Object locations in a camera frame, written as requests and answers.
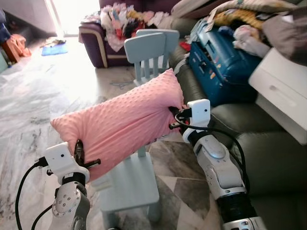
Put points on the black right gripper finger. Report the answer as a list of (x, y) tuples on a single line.
[(173, 111)]

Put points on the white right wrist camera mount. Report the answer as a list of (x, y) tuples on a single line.
[(199, 112)]

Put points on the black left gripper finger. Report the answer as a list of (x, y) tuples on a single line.
[(79, 152)]

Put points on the white drawer cabinet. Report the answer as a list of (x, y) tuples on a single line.
[(283, 86)]

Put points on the blue suitcase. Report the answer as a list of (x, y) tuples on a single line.
[(220, 67)]

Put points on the colourful clothes pile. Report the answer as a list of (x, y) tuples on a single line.
[(120, 24)]

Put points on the orange bag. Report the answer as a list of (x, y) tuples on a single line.
[(17, 48)]

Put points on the pink dotted plush pillow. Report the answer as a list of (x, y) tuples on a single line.
[(124, 120)]

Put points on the pink white garment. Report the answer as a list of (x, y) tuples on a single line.
[(249, 40)]

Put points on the blue floor mat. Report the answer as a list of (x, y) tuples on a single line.
[(53, 49)]

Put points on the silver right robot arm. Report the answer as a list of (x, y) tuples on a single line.
[(216, 163)]

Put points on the light blue child chair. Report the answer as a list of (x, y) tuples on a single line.
[(144, 48), (129, 182)]

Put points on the grey-green leather sofa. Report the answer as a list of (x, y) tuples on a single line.
[(268, 163)]

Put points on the purple sofa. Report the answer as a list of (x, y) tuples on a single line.
[(91, 48)]

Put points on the yellow patterned blanket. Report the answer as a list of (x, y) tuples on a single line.
[(240, 17)]

